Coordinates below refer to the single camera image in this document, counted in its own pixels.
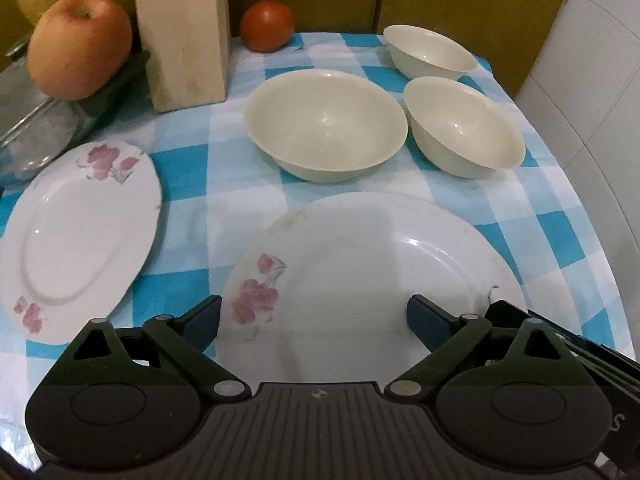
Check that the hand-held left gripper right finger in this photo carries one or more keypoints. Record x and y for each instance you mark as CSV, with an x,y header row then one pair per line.
x,y
425,321

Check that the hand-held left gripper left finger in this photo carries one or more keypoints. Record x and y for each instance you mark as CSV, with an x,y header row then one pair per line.
x,y
201,321

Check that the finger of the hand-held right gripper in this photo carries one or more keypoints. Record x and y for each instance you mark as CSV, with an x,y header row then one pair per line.
x,y
505,312

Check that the round floral white plate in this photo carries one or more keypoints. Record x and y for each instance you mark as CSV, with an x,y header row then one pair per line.
x,y
350,270

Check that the oval floral white plate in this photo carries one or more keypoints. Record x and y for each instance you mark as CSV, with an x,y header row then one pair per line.
x,y
75,240

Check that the medium cream bowl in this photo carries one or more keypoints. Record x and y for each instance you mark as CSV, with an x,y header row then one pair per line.
x,y
465,125

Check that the large cream bowl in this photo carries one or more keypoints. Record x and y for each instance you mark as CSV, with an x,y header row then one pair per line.
x,y
325,120

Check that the small cream bowl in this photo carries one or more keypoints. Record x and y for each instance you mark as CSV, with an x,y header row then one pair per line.
x,y
430,50

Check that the blue white checkered tablecloth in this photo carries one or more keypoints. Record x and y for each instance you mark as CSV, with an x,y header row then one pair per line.
x,y
200,170

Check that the clear glass container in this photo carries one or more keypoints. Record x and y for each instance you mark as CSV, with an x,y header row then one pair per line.
x,y
30,135

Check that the wooden knife block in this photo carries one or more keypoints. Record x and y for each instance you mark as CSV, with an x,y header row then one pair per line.
x,y
180,35

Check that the red yellow apple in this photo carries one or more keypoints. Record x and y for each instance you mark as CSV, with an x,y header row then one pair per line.
x,y
75,50

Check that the red tomato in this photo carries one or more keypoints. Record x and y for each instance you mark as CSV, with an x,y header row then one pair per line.
x,y
266,26

